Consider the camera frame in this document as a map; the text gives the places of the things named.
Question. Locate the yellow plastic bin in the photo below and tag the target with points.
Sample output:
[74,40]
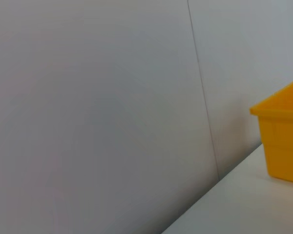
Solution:
[283,136]

